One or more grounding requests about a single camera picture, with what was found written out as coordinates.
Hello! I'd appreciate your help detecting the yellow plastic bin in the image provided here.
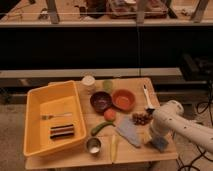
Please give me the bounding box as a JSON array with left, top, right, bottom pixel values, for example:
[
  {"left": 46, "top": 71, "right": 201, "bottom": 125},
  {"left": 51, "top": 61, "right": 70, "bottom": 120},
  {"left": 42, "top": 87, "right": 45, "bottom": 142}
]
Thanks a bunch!
[{"left": 23, "top": 81, "right": 87, "bottom": 157}]

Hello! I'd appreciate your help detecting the red tomato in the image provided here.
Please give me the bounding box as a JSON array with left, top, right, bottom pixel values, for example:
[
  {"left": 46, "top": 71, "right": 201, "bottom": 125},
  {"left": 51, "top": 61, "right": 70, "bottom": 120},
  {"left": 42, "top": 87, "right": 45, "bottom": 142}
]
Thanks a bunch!
[{"left": 104, "top": 108, "right": 116, "bottom": 121}]

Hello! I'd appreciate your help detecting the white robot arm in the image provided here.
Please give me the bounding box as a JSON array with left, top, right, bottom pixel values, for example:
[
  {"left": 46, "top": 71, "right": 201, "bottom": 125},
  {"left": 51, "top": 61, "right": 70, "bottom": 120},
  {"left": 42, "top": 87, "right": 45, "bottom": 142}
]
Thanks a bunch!
[{"left": 149, "top": 100, "right": 213, "bottom": 154}]

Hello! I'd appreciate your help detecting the small steel cup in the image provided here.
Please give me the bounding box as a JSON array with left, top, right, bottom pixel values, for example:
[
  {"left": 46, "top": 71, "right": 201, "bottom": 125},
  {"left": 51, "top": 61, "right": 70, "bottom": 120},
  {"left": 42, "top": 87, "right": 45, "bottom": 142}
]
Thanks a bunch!
[{"left": 86, "top": 137, "right": 101, "bottom": 155}]

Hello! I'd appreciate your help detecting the orange bowl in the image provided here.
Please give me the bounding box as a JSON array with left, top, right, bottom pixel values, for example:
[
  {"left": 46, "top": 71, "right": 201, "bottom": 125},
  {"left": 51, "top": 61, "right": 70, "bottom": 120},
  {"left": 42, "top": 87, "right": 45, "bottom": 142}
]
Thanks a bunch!
[{"left": 112, "top": 89, "right": 135, "bottom": 111}]

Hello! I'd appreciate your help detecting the bunch of dark grapes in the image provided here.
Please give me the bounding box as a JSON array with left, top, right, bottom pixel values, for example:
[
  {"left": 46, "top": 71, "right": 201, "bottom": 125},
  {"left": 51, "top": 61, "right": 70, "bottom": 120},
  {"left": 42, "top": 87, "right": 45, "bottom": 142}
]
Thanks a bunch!
[{"left": 132, "top": 113, "right": 152, "bottom": 125}]

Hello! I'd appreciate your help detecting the blue sponge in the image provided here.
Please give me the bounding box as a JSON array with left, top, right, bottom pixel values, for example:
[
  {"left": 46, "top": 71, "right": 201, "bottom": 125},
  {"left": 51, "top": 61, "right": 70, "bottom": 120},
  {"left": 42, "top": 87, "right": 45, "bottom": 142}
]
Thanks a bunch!
[{"left": 151, "top": 137, "right": 168, "bottom": 152}]

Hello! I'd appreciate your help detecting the white cup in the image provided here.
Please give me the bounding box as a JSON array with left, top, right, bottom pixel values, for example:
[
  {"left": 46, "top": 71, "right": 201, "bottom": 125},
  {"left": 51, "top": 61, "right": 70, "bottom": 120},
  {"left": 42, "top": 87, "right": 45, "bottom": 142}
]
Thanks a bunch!
[{"left": 81, "top": 75, "right": 96, "bottom": 94}]

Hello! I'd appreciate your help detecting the striped brown block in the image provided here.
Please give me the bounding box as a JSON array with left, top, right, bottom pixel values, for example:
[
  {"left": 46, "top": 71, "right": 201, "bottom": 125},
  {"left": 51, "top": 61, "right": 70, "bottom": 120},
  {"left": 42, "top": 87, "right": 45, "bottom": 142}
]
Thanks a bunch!
[{"left": 50, "top": 124, "right": 75, "bottom": 139}]

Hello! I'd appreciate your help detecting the purple bowl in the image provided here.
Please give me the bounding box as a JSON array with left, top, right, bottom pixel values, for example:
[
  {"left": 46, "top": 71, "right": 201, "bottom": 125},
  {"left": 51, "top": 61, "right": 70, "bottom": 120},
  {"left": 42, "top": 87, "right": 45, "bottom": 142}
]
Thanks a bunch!
[{"left": 90, "top": 91, "right": 112, "bottom": 113}]

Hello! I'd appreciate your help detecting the grey cloth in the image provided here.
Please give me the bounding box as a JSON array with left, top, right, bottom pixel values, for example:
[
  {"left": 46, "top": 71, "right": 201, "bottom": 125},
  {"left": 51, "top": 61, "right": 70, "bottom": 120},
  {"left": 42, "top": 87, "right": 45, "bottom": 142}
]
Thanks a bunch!
[{"left": 116, "top": 117, "right": 142, "bottom": 148}]

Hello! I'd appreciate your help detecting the silver fork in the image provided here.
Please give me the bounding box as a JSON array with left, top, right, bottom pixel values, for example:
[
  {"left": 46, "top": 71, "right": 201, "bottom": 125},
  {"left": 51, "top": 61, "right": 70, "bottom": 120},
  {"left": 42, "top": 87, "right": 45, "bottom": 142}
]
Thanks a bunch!
[{"left": 41, "top": 113, "right": 72, "bottom": 120}]

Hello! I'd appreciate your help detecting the green chili pepper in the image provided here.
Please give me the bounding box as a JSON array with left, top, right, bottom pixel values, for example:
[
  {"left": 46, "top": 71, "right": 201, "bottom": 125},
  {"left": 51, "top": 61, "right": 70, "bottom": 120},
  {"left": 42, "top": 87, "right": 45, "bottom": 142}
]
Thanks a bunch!
[{"left": 90, "top": 122, "right": 115, "bottom": 136}]

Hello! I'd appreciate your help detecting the wooden shelf rack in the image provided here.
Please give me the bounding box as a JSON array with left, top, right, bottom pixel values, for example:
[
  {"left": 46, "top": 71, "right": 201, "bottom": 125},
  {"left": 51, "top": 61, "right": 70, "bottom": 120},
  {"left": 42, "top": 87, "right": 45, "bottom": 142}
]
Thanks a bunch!
[{"left": 0, "top": 0, "right": 213, "bottom": 77}]

